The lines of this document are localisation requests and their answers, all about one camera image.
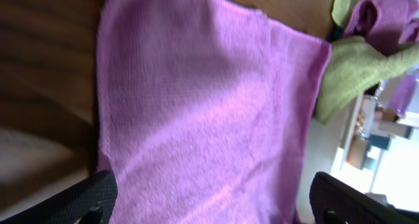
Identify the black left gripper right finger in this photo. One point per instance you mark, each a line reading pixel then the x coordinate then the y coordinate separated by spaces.
pixel 333 201

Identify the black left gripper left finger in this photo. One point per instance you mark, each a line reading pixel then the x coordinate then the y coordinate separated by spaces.
pixel 90 201

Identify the purple microfiber cloth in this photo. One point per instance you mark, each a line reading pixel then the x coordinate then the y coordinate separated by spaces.
pixel 204 110

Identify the green cloth front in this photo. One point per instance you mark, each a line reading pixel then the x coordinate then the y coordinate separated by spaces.
pixel 354 67

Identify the purple cloth in pile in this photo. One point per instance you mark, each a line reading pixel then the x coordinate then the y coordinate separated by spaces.
pixel 384 24

